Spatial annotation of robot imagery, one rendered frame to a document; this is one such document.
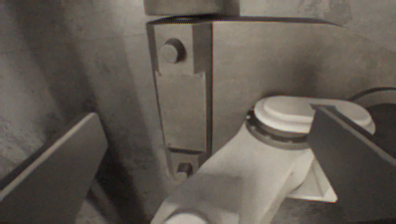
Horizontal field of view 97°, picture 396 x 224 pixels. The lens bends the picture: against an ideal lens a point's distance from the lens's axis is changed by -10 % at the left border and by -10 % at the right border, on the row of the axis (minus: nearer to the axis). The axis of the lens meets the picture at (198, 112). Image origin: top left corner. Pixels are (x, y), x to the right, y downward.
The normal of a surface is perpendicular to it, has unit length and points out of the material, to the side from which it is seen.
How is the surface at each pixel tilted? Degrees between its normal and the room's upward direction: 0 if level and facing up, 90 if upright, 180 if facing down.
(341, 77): 0
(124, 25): 0
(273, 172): 90
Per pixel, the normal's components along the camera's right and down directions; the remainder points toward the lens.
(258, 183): -0.04, -0.86
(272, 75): -0.20, 0.51
